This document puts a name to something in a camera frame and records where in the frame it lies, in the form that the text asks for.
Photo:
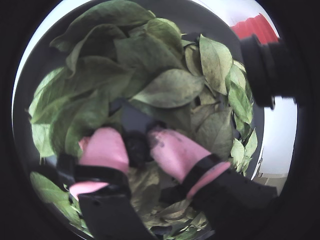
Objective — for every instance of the pink-tipped black gripper finger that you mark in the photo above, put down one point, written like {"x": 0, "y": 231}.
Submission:
{"x": 105, "y": 150}
{"x": 175, "y": 152}

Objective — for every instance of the dark blueberry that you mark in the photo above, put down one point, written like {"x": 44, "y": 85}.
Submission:
{"x": 136, "y": 150}

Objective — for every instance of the dark grey round bowl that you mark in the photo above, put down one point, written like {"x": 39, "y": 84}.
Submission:
{"x": 190, "y": 17}

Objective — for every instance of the green leaf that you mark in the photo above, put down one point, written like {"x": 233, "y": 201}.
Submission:
{"x": 215, "y": 62}
{"x": 50, "y": 190}
{"x": 105, "y": 15}
{"x": 170, "y": 87}
{"x": 238, "y": 100}
{"x": 251, "y": 145}
{"x": 147, "y": 55}
{"x": 215, "y": 135}

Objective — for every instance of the orange ribbed cup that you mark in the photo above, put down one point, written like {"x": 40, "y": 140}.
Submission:
{"x": 255, "y": 25}

